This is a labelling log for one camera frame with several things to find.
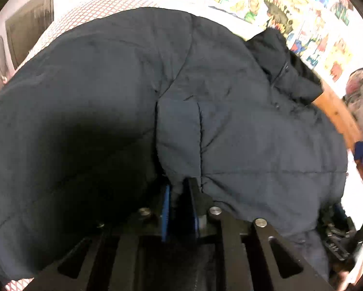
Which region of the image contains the dinosaur landscape drawing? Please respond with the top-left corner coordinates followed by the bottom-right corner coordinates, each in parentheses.
top-left (264, 0), bottom-right (308, 38)

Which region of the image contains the red checkered pillow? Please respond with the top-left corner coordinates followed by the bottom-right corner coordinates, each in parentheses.
top-left (4, 0), bottom-right (158, 291)

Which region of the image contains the yellow bear drawing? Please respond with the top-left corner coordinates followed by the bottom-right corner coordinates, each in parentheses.
top-left (325, 38), bottom-right (352, 82)

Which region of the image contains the colourful comic drawing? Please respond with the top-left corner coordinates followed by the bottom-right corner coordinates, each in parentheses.
top-left (287, 10), bottom-right (329, 70)

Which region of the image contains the dark metal wall door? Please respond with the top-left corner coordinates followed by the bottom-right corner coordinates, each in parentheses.
top-left (5, 0), bottom-right (54, 70)

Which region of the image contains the wooden bed frame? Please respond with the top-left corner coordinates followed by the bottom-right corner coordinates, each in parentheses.
top-left (313, 80), bottom-right (363, 152)

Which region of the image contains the black puffer jacket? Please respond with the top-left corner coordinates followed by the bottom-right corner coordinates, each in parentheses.
top-left (0, 8), bottom-right (347, 282)

